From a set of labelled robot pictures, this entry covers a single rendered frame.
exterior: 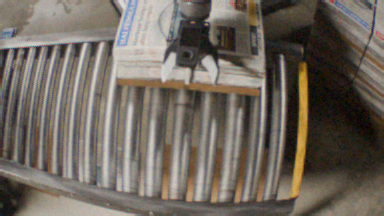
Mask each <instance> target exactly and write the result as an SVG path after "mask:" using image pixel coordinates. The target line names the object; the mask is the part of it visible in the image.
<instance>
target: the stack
mask: <svg viewBox="0 0 384 216"><path fill-rule="evenodd" d="M315 9H316V10H315V16H316V17H317V18H319V19H321V20H322V21H324V22H325V23H327V24H328V25H329V26H331V27H332V28H334V29H335V30H337V31H338V32H339V33H341V34H342V35H343V36H345V37H346V38H348V39H349V40H351V41H352V42H353V43H354V44H355V45H357V46H358V47H359V48H361V49H362V50H363V51H364V50H365V47H367V48H366V51H364V53H365V52H366V53H367V54H369V55H370V56H371V57H373V58H374V59H375V60H376V61H378V62H380V64H381V65H383V66H384V0H317V4H316V8H315ZM312 23H313V24H312V30H311V32H310V33H311V35H310V37H309V40H311V41H312V42H313V43H315V44H316V45H318V46H319V47H321V48H322V49H324V50H325V51H327V52H328V53H330V54H331V55H333V56H334V57H336V58H337V59H339V60H341V61H342V62H343V63H344V64H346V65H347V66H348V67H349V68H351V69H352V70H354V71H355V72H356V70H357V75H360V76H361V77H362V78H363V79H364V80H366V81H367V82H369V83H370V84H371V85H373V86H374V87H375V88H377V90H379V91H380V92H381V93H382V94H384V72H383V71H382V70H381V69H380V68H378V67H377V66H376V65H375V64H374V63H372V62H371V61H370V60H369V59H368V58H366V57H365V56H364V54H363V55H362V54H361V53H360V52H358V51H357V50H355V49H354V48H353V47H351V46H350V45H349V44H348V43H347V42H345V41H344V40H343V39H341V38H340V37H338V36H337V35H335V34H334V33H332V32H331V31H329V30H328V29H326V28H325V27H323V26H322V25H320V24H319V23H318V22H316V21H314V20H313V22H312ZM304 59H305V60H304V62H305V63H307V64H309V65H310V66H312V67H313V68H315V69H316V70H318V71H319V72H321V73H322V74H323V75H325V76H326V77H328V78H330V79H331V80H332V81H333V82H335V83H336V84H337V85H338V86H340V87H342V88H343V89H344V90H345V91H346V92H347V90H349V91H348V93H350V94H351V95H352V96H353V97H355V98H357V99H358V101H361V102H362V103H363V104H365V105H366V106H367V107H369V108H370V109H371V110H372V111H373V112H375V113H376V114H378V115H379V116H382V118H383V119H384V99H383V98H381V97H380V96H379V95H378V94H377V93H375V92H374V91H373V90H372V89H370V88H369V87H368V86H366V85H365V84H364V83H362V82H361V81H360V80H358V79H357V78H356V77H355V76H354V75H352V74H351V73H350V72H348V71H347V70H346V69H345V68H343V67H341V66H340V65H339V64H337V63H336V62H334V61H333V60H332V59H330V58H329V57H328V56H326V55H325V54H324V53H322V52H320V51H319V50H317V49H316V48H314V47H313V46H311V45H310V44H308V45H307V47H306V54H305V58H304ZM357 68H358V69H357ZM306 74H307V81H308V84H309V85H310V86H312V87H314V88H315V89H316V90H318V91H319V92H321V93H322V94H324V95H326V96H327V97H328V98H330V99H331V100H332V101H335V102H336V103H337V104H338V105H339V106H342V107H343V108H344V109H345V110H347V111H348V112H349V113H351V114H352V115H354V116H356V117H357V119H358V118H359V119H360V120H361V121H362V122H363V123H366V125H368V126H369V127H371V128H372V129H374V130H376V132H378V133H379V134H381V135H382V136H384V123H383V122H382V121H381V120H379V119H378V118H376V116H374V115H373V114H371V113H370V112H368V111H367V110H366V109H364V108H363V107H361V106H360V105H359V104H358V103H356V102H355V101H353V100H351V99H350V98H349V97H348V96H347V93H346V95H345V94H344V93H342V92H341V91H340V90H338V89H337V88H335V87H334V86H333V85H331V84H330V83H329V82H328V81H326V80H324V79H322V78H321V77H320V76H319V75H317V74H315V73H314V72H313V71H311V70H310V69H309V68H307V67H306ZM324 85H325V86H327V87H328V88H329V89H330V90H332V91H333V92H334V93H337V94H338V95H339V96H341V97H342V98H343V99H345V100H346V101H347V102H348V103H350V104H352V105H353V106H355V107H356V108H357V109H358V110H360V111H361V112H363V113H364V114H365V115H367V116H368V118H367V117H365V116H364V115H362V114H361V113H360V112H359V111H357V110H355V109H354V108H353V107H352V106H350V105H349V104H348V103H345V102H344V101H343V100H342V99H341V98H338V97H337V96H336V95H335V94H333V93H332V92H331V91H329V90H328V89H326V88H325V87H323V86H324Z"/></svg>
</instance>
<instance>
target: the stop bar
mask: <svg viewBox="0 0 384 216"><path fill-rule="evenodd" d="M298 75H299V95H300V113H299V129H298V145H297V156H296V161H295V167H294V175H293V182H292V188H291V194H290V199H297V198H298V197H299V192H300V186H301V180H302V177H303V176H302V173H303V165H304V157H305V146H306V134H307V124H308V92H307V84H308V81H307V74H306V63H305V62H303V61H299V62H298Z"/></svg>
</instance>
